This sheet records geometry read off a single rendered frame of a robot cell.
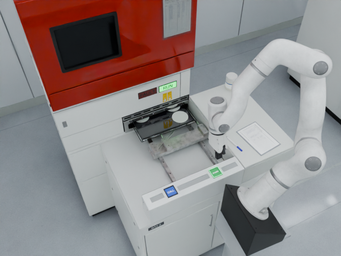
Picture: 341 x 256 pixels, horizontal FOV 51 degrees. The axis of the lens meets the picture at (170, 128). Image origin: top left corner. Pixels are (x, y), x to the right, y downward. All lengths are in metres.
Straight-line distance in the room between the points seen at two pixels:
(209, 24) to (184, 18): 2.26
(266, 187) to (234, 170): 0.28
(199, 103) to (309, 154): 0.88
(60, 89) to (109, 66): 0.26
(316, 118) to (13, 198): 2.41
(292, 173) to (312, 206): 1.45
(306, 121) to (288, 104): 2.19
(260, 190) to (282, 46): 0.64
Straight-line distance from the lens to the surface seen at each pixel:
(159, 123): 2.18
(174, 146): 2.08
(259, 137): 2.07
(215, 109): 1.54
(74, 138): 2.12
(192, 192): 1.81
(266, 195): 1.69
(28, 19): 1.59
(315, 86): 1.57
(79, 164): 2.30
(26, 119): 3.73
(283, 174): 1.65
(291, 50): 1.50
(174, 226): 2.03
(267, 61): 1.50
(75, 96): 1.85
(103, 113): 2.05
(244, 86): 1.52
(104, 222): 2.85
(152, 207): 1.76
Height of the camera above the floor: 2.49
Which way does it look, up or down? 48 degrees down
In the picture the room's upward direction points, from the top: 1 degrees counter-clockwise
